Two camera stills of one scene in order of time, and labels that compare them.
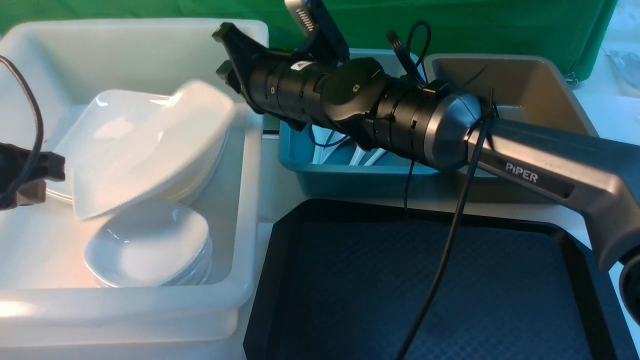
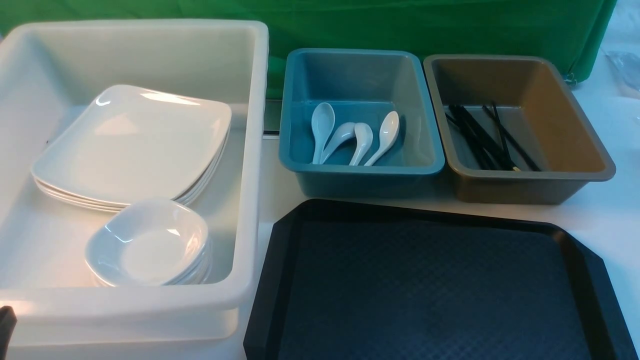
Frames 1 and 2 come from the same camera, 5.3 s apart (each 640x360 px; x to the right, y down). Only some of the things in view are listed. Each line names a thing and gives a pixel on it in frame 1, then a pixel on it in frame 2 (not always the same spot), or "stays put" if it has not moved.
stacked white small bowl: [165, 244] stays put
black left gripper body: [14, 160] → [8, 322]
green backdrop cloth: [575, 33] stays put
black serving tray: [342, 279] stays put
